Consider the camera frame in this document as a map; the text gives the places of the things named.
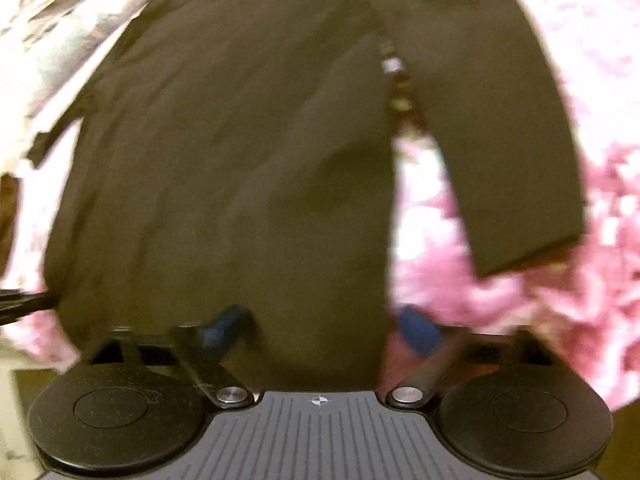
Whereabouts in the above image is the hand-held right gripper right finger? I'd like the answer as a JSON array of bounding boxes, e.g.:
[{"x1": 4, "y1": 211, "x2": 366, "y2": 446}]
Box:
[{"x1": 386, "y1": 304, "x2": 553, "y2": 410}]

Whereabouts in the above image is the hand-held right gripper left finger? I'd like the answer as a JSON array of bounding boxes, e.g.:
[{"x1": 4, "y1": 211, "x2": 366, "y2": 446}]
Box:
[{"x1": 89, "y1": 304, "x2": 257, "y2": 409}]

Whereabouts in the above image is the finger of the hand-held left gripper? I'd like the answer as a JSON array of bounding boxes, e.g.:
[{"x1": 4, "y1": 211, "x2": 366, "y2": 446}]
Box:
[{"x1": 0, "y1": 287, "x2": 57, "y2": 325}]

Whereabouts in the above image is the black garment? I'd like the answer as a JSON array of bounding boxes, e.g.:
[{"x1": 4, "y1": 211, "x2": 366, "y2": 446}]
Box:
[{"x1": 27, "y1": 0, "x2": 587, "y2": 392}]

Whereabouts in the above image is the pink rose print blanket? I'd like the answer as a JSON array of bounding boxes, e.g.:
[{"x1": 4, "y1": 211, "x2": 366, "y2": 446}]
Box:
[{"x1": 0, "y1": 0, "x2": 640, "y2": 413}]

